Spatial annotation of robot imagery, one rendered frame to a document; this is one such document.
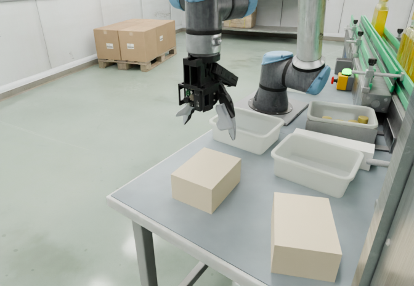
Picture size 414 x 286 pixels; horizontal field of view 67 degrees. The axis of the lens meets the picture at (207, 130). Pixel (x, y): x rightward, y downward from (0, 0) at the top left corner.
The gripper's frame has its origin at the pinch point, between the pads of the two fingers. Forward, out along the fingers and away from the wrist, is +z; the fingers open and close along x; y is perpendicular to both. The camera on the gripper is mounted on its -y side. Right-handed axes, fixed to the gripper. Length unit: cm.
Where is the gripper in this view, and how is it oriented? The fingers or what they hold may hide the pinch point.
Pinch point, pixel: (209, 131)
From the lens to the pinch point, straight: 78.0
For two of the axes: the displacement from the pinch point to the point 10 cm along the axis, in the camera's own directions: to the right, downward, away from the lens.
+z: 0.0, 8.9, 4.6
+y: -5.8, 3.7, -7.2
